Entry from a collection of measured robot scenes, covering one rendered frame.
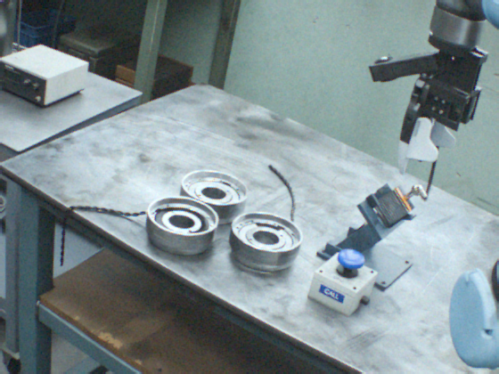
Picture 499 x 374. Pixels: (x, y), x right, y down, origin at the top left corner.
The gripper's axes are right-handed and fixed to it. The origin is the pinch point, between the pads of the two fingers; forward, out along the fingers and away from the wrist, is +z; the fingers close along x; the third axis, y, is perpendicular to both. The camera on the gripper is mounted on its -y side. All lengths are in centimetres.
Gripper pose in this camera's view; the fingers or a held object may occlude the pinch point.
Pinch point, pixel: (409, 158)
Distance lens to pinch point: 119.6
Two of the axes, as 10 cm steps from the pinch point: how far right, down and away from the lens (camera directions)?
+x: 5.8, -3.1, 7.5
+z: -1.7, 8.6, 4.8
